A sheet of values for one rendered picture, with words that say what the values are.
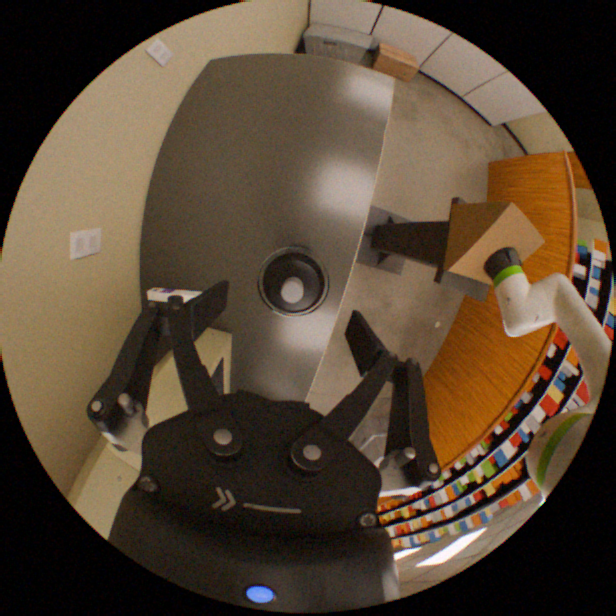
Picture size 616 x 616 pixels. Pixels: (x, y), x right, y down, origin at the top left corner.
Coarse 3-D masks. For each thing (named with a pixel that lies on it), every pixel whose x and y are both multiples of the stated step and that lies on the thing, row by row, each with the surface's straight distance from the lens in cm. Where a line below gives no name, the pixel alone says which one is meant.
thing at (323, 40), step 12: (312, 24) 267; (324, 24) 269; (312, 36) 235; (324, 36) 236; (336, 36) 240; (348, 36) 246; (360, 36) 254; (372, 36) 264; (312, 48) 247; (324, 48) 244; (336, 48) 240; (348, 48) 236; (360, 48) 232; (348, 60) 248
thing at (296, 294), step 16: (288, 256) 26; (304, 256) 27; (272, 272) 26; (288, 272) 26; (304, 272) 26; (320, 272) 27; (272, 288) 27; (288, 288) 23; (304, 288) 26; (320, 288) 27; (272, 304) 29; (288, 304) 27; (304, 304) 27
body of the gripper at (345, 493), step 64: (192, 448) 7; (256, 448) 7; (128, 512) 5; (192, 512) 6; (256, 512) 6; (320, 512) 6; (192, 576) 4; (256, 576) 4; (320, 576) 4; (384, 576) 5
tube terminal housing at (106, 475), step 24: (216, 336) 59; (168, 360) 52; (216, 360) 51; (168, 384) 45; (168, 408) 41; (96, 456) 45; (120, 456) 40; (96, 480) 41; (120, 480) 38; (72, 504) 48; (96, 504) 40; (96, 528) 41
